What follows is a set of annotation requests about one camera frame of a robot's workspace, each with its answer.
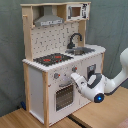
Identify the white toy oven door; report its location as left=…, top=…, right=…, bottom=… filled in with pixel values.
left=55, top=84, right=74, bottom=111

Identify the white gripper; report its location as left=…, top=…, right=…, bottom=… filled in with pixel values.
left=71, top=73, right=87, bottom=97

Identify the right oven knob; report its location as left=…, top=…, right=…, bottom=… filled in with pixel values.
left=71, top=66, right=78, bottom=73

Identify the grey toy sink basin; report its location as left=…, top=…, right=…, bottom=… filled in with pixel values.
left=65, top=47, right=95, bottom=55

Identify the black toy faucet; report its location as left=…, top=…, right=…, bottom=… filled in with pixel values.
left=67, top=33, right=83, bottom=49

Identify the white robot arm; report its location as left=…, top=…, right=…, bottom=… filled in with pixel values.
left=71, top=48, right=128, bottom=103

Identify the grey toy range hood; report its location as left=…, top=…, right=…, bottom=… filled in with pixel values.
left=34, top=5, right=64, bottom=27

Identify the oven knob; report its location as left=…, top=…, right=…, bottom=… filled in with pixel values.
left=71, top=66, right=78, bottom=73
left=54, top=73, right=60, bottom=79

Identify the wooden toy kitchen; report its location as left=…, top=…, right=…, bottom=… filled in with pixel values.
left=22, top=2, right=105, bottom=127

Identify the toy microwave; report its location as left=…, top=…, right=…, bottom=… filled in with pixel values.
left=67, top=3, right=89, bottom=20

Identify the toy dishwasher door panel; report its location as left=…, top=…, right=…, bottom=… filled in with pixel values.
left=87, top=65, right=96, bottom=77

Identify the black toy stovetop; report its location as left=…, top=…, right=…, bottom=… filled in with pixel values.
left=34, top=53, right=71, bottom=66

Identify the left oven knob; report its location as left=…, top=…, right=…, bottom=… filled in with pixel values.
left=54, top=73, right=60, bottom=79

